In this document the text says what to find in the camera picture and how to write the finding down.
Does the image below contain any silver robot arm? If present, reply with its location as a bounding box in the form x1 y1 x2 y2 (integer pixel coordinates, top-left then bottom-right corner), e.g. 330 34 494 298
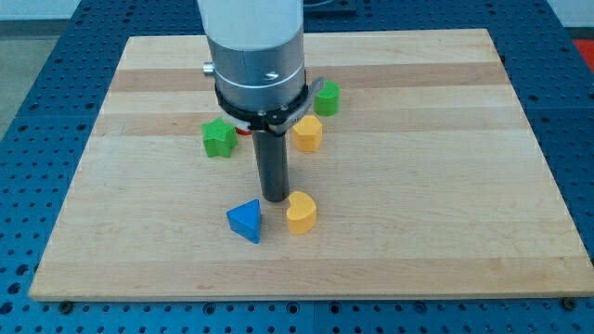
197 0 305 111

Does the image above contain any green star block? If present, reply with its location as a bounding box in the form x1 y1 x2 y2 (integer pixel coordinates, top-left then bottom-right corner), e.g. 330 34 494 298
200 117 238 158

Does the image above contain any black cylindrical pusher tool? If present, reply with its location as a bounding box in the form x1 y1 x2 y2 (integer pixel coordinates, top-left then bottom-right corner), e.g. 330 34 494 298
252 131 290 202

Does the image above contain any yellow pentagon block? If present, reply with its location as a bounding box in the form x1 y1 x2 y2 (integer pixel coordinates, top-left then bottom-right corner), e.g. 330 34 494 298
291 115 323 152

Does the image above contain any yellow heart block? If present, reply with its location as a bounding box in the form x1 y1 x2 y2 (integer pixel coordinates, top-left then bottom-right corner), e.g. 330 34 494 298
286 191 317 235

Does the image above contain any red block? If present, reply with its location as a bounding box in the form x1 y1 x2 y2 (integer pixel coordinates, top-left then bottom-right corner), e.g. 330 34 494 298
235 127 252 135

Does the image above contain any green half-round block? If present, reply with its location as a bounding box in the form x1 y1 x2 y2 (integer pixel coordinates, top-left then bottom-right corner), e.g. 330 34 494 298
314 81 341 117

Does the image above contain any blue triangle block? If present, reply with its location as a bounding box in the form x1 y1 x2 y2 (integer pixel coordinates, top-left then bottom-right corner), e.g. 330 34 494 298
226 199 262 244

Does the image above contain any wooden board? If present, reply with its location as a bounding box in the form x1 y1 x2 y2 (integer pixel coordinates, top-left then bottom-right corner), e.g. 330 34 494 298
30 29 593 302

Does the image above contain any black clamp ring with lever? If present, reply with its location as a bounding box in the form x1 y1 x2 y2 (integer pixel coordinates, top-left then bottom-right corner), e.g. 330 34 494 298
213 70 326 137

